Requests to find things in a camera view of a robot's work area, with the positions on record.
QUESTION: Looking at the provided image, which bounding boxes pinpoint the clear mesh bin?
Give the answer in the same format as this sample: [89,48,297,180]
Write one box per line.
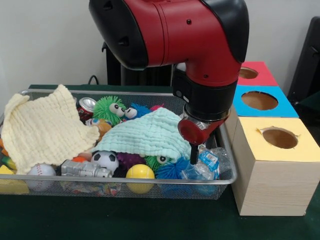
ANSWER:
[0,89,239,201]

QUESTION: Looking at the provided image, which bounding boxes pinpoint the yellow ball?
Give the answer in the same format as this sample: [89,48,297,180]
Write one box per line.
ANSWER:
[125,163,156,195]

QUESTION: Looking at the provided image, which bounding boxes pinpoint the purple fuzzy toy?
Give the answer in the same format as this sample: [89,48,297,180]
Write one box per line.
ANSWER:
[116,151,147,171]

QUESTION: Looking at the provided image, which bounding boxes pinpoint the wooden box with three holes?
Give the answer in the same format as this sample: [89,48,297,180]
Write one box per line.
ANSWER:
[223,60,320,217]

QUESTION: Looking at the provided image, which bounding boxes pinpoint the red soda can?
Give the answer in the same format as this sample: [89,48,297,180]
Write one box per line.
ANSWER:
[76,97,97,123]

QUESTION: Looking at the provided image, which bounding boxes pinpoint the black chair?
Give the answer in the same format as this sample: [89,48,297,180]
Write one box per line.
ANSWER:
[287,16,320,126]

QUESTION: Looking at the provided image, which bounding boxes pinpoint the white baseball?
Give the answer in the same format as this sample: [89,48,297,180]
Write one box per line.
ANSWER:
[26,163,57,193]

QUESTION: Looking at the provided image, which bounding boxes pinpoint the mint green cloth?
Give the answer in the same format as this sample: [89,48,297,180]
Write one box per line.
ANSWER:
[91,107,193,161]

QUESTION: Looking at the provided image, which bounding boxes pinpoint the clear plastic bottle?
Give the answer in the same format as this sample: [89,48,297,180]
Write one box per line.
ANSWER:
[181,146,233,181]

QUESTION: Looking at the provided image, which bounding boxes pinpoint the orange plush toy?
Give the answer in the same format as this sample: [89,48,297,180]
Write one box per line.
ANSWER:
[92,118,113,141]

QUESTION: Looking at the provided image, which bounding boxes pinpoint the blue spiky ball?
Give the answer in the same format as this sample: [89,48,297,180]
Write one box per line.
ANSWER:
[155,159,191,182]

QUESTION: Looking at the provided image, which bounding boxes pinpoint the green fuzzy toy with eyes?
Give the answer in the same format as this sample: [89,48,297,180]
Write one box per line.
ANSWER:
[92,95,127,128]

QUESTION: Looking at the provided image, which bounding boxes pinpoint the yellow block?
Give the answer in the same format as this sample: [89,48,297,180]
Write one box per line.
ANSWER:
[0,165,30,196]

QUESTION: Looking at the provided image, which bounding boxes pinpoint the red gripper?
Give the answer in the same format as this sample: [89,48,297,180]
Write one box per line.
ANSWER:
[178,114,224,166]

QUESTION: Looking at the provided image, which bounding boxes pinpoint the pale yellow cloth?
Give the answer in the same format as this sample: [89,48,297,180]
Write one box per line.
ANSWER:
[1,84,101,175]

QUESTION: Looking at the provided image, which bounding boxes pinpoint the small green spiky toy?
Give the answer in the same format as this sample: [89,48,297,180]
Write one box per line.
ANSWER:
[145,155,173,172]

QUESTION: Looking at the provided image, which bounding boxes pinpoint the blue fuzzy toy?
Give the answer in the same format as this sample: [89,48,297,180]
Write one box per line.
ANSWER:
[125,103,155,121]

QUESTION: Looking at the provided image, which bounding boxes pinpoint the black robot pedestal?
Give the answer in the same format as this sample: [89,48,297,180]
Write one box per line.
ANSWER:
[102,42,173,87]

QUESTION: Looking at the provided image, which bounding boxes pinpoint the silver robot toy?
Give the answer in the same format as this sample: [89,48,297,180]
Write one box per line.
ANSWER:
[61,159,114,179]

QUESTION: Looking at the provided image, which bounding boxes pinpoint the small soccer ball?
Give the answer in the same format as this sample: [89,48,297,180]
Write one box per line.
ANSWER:
[91,150,120,174]

